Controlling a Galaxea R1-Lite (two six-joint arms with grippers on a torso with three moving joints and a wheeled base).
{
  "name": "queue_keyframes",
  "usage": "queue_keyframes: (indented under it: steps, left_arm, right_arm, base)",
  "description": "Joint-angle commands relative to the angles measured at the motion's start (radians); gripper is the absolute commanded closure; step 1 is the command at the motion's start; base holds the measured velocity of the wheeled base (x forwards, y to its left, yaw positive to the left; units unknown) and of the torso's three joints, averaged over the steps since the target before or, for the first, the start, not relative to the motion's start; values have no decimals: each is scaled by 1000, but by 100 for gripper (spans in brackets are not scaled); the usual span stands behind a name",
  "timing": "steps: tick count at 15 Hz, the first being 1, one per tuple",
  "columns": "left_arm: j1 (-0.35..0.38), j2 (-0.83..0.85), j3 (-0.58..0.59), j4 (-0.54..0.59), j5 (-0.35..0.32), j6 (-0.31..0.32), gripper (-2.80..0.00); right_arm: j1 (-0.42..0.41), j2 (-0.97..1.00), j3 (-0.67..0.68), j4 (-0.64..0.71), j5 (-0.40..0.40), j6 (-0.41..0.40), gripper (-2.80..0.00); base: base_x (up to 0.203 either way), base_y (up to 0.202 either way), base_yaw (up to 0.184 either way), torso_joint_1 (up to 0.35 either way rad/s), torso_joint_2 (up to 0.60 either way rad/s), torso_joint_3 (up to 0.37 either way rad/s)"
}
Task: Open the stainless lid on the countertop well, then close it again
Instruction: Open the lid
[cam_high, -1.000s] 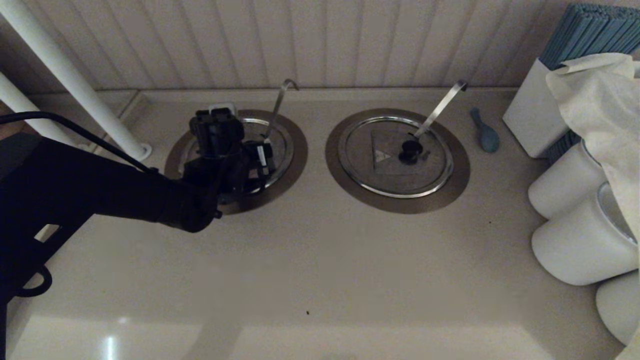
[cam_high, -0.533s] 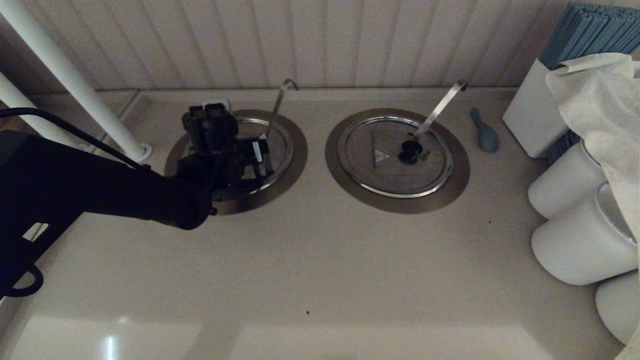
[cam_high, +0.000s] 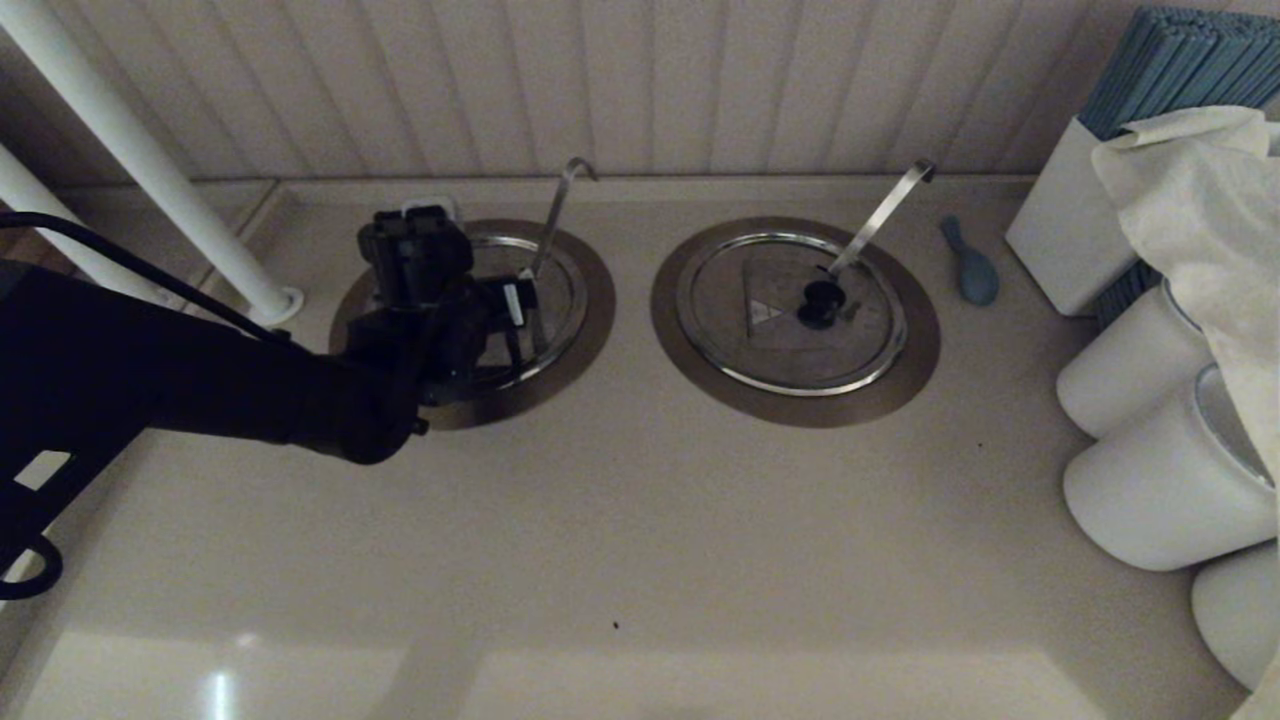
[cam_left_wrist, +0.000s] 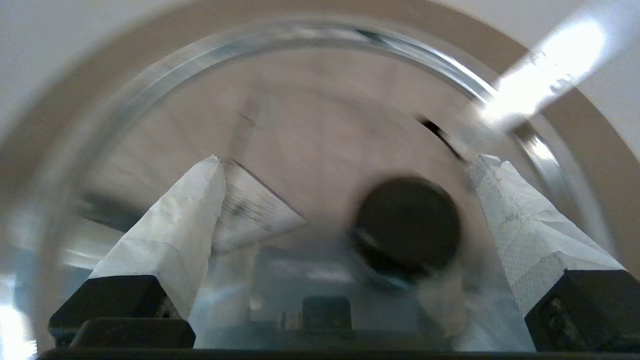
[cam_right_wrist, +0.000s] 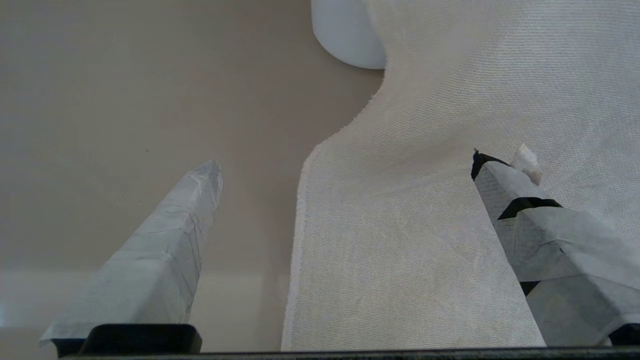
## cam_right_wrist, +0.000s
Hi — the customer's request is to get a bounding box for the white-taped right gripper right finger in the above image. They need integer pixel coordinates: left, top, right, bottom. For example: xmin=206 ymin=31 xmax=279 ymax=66
xmin=470 ymin=144 xmax=640 ymax=347

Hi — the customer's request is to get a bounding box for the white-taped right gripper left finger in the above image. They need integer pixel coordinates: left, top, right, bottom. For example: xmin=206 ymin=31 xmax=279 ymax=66
xmin=39 ymin=160 xmax=224 ymax=357

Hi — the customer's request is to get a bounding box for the white cylindrical container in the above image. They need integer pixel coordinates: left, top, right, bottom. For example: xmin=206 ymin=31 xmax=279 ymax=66
xmin=311 ymin=0 xmax=388 ymax=70

